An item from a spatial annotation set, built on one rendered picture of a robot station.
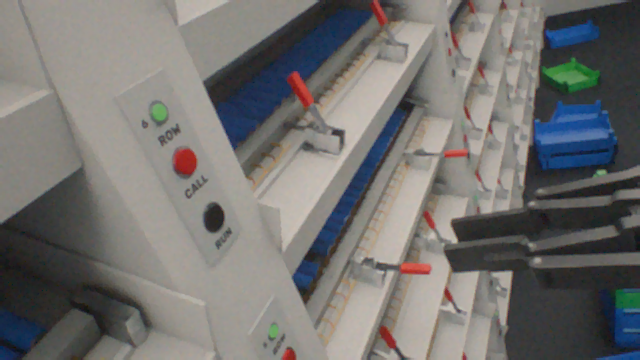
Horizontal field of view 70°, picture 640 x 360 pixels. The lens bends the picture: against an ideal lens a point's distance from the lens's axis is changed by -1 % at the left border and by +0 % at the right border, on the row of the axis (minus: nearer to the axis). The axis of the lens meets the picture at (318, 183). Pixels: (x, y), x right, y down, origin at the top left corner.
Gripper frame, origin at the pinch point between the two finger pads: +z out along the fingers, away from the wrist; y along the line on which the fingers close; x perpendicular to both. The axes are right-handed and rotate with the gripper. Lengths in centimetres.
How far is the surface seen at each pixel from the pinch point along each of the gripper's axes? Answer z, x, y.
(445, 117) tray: 16, 8, -50
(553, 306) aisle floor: 18, 97, -84
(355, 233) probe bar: 19.6, 3.9, -9.6
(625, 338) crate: -1, 96, -70
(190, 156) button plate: 9.9, -21.2, 14.9
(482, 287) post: 23, 54, -50
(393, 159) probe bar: 19.4, 3.9, -28.4
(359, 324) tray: 16.9, 8.3, 2.0
